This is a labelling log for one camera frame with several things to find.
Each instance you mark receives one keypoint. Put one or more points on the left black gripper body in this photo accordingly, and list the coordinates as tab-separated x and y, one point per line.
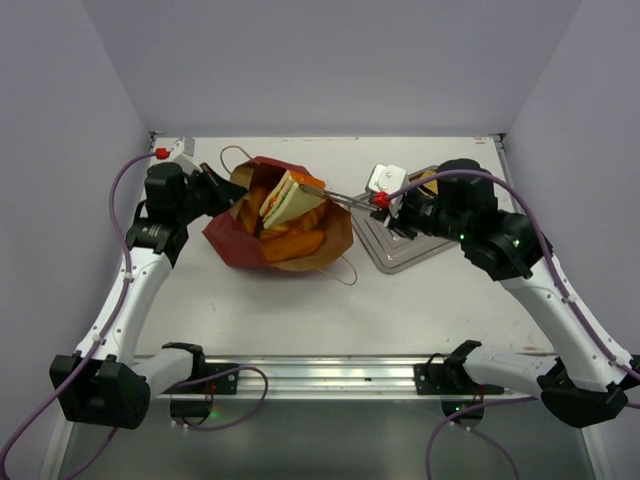
196	201

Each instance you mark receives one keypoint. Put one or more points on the braided fake bread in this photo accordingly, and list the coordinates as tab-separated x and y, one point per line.
250	219

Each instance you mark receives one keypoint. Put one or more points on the fake brown toast slice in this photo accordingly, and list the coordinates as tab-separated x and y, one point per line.
428	188

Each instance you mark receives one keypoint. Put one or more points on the red brown paper bag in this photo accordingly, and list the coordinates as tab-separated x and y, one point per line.
239	249

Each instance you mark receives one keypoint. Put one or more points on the fake triangle sandwich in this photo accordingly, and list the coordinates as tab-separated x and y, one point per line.
292	197

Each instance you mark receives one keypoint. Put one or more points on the orange fake bread loaf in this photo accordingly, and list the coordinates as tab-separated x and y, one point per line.
292	246

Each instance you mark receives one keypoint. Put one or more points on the metal tongs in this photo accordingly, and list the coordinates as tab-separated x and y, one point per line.
341	199

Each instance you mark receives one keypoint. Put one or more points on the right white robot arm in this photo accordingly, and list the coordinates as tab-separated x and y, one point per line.
586	381

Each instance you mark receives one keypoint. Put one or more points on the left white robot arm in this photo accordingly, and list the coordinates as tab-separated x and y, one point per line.
100	383

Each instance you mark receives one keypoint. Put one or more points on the silver metal tray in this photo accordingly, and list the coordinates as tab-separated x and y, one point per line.
391	253

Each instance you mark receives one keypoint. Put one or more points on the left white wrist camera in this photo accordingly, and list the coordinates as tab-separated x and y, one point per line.
181	152

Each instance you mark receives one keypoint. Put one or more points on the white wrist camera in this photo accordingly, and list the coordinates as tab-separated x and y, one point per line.
181	152
384	181

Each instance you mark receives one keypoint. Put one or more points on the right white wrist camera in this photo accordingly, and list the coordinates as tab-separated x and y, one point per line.
384	181

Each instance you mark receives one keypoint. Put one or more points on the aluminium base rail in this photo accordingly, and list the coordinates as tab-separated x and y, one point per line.
350	378

